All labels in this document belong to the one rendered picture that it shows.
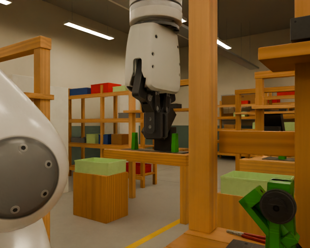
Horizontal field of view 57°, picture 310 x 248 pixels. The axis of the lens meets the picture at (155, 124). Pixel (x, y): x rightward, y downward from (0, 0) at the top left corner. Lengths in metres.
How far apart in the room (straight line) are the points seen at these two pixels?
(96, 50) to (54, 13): 1.72
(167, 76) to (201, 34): 0.75
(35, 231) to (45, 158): 0.16
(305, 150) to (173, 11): 0.73
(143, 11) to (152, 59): 0.08
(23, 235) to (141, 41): 0.30
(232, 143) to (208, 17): 0.50
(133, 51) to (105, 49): 9.55
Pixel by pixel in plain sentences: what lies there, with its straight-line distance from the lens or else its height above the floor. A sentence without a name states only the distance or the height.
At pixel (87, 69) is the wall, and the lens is 9.31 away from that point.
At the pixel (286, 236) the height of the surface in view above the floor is 1.05.
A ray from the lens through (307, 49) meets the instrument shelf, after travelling 0.95.
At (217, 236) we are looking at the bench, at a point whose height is 0.88.
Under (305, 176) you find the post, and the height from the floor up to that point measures 1.13.
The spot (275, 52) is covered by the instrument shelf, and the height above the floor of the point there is 1.52.
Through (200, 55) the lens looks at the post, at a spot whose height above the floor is 1.57.
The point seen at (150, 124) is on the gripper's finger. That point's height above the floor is 1.30.
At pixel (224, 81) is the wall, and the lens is 11.63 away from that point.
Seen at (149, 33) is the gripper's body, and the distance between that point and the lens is 0.43.
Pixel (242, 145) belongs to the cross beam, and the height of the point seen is 1.22.
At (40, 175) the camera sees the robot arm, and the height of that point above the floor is 1.26.
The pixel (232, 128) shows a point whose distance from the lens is 10.72.
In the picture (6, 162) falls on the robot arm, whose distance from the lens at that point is 0.27.
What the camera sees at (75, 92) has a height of 2.09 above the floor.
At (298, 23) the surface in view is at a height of 1.61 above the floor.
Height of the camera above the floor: 1.30
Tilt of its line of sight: level
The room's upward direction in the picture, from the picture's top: straight up
